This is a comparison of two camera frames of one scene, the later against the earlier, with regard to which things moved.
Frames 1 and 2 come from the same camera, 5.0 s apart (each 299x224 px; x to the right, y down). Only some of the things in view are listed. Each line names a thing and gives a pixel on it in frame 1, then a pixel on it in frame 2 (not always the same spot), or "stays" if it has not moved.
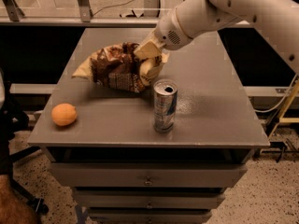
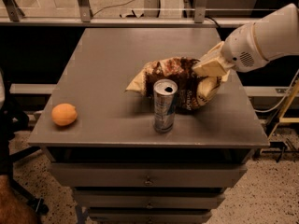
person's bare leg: (14, 208) stays
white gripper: (170, 34) -> (241, 49)
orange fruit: (64, 114) stays
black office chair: (13, 120) stays
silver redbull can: (164, 105) stays
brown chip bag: (117, 66) -> (192, 91)
